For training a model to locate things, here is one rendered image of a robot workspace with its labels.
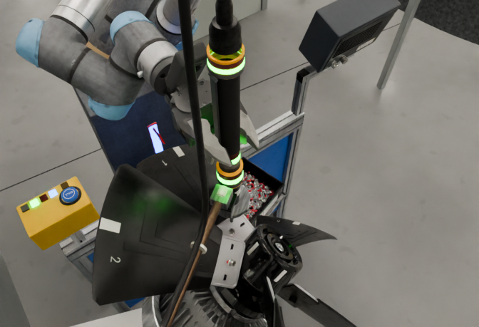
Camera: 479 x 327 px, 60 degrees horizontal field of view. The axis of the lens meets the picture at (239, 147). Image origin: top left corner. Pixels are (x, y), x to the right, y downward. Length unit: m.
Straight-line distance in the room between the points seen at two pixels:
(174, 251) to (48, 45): 0.41
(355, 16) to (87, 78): 0.81
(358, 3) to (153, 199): 0.89
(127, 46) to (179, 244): 0.34
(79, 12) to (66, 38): 0.06
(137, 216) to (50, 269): 1.63
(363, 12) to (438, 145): 1.53
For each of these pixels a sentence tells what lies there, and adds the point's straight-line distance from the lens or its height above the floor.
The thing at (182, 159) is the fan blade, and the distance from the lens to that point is 0.99.
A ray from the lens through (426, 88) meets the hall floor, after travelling 3.01.
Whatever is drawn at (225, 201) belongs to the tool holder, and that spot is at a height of 1.42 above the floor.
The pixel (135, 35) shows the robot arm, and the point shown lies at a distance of 0.75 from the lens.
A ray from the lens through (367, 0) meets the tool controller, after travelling 1.37.
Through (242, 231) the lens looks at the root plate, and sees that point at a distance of 0.90.
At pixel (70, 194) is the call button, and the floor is 1.08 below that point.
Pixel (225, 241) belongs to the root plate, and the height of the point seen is 1.28.
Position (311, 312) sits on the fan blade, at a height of 1.08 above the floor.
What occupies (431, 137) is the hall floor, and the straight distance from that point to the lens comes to 2.75.
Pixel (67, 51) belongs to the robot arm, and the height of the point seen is 1.51.
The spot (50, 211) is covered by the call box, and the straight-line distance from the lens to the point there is 1.15.
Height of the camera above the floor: 2.01
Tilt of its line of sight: 55 degrees down
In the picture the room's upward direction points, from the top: straight up
